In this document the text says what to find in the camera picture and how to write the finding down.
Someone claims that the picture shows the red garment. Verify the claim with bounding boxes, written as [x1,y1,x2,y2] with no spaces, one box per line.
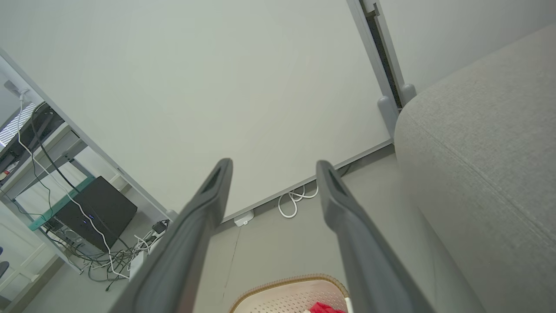
[309,302,347,313]

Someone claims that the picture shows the black computer box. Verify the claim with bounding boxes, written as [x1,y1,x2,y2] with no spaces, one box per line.
[54,176,138,253]

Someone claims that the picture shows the grey metal desk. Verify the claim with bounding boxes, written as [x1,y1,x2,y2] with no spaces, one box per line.
[0,122,131,279]

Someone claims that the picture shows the cream perforated laundry basket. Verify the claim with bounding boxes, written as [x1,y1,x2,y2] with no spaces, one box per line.
[229,274,353,313]

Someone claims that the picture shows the tangle of cables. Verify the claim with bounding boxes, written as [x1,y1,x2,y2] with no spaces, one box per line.
[17,89,130,280]

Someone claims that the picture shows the white adapter box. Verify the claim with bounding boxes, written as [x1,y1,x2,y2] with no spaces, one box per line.
[234,210,255,227]

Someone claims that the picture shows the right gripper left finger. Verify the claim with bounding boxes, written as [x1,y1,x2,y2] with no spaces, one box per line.
[109,158,234,313]

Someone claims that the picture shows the wide white partition panel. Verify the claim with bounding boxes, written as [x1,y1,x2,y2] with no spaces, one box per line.
[0,0,394,222]

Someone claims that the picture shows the white power strip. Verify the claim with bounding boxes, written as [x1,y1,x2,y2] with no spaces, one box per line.
[129,249,152,280]

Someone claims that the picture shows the narrow white partition panel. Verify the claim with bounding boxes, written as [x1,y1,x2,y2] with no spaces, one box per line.
[378,0,556,94]

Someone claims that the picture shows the black hanging cable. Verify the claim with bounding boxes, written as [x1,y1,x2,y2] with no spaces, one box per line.
[30,102,85,194]

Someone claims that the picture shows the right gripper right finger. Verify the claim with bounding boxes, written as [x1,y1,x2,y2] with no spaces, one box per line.
[316,160,435,313]

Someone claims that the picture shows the white coiled floor cable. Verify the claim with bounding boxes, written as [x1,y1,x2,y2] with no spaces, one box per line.
[278,185,320,219]

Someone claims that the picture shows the grey fabric sofa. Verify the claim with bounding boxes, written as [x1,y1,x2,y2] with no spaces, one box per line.
[393,24,556,313]

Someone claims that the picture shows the tangled floor cables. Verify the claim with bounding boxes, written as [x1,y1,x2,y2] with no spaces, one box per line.
[48,217,168,292]

